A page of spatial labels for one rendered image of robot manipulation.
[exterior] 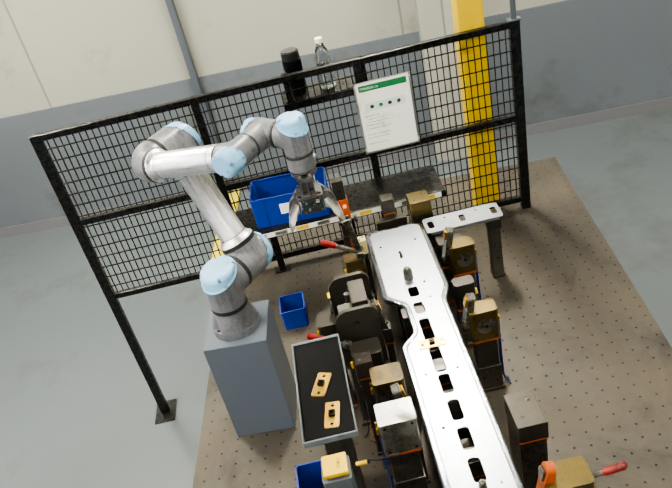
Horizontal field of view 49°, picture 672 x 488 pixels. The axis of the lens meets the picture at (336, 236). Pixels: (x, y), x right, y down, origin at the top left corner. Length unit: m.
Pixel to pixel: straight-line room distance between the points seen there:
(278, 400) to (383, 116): 1.20
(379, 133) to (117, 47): 2.52
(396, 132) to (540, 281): 0.81
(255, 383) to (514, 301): 1.04
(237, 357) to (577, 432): 1.06
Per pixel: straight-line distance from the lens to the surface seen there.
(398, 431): 1.95
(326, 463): 1.82
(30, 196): 5.75
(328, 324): 2.29
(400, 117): 2.97
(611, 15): 5.25
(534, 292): 2.88
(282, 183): 3.00
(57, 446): 3.98
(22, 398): 4.37
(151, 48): 5.04
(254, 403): 2.47
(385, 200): 2.81
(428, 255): 2.62
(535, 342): 2.68
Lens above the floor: 2.55
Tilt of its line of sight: 34 degrees down
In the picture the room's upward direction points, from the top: 14 degrees counter-clockwise
